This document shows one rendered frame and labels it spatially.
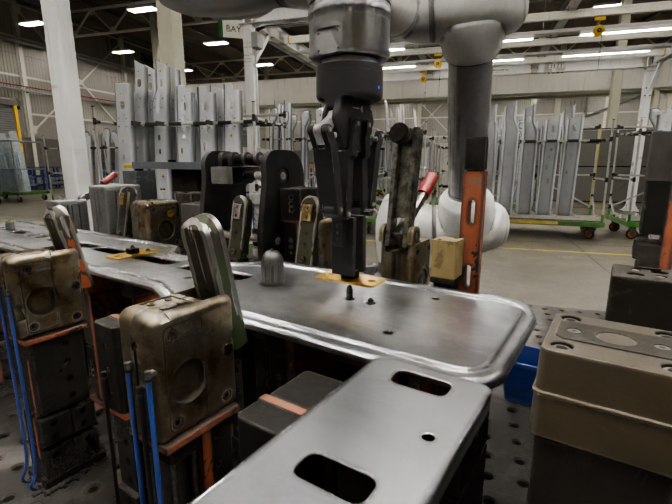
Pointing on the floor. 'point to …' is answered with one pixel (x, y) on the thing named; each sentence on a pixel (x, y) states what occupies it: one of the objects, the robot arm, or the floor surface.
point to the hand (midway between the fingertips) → (348, 244)
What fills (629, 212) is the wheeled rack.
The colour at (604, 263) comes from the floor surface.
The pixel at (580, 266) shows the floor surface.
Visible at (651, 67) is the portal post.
